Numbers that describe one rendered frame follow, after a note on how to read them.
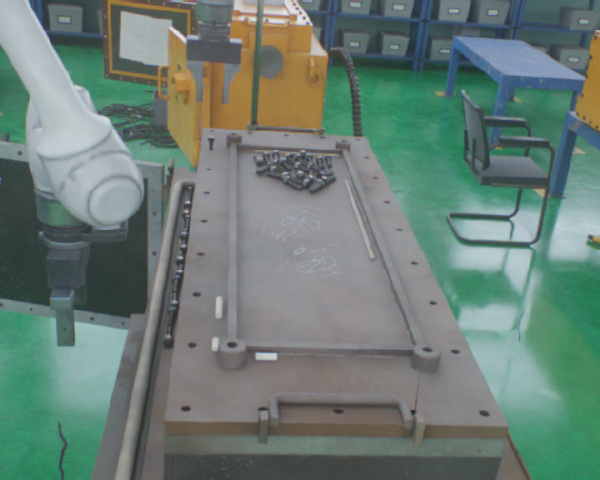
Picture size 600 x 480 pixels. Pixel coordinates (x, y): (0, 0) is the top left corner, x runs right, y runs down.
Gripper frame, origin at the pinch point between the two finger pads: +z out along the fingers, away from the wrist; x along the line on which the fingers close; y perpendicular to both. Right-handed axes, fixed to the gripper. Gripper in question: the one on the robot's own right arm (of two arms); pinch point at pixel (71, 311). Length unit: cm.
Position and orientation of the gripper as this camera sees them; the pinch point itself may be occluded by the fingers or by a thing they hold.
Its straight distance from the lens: 137.7
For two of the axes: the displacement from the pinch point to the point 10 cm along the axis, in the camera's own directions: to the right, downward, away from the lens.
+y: -9.9, -0.2, -1.6
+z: -0.9, 9.0, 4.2
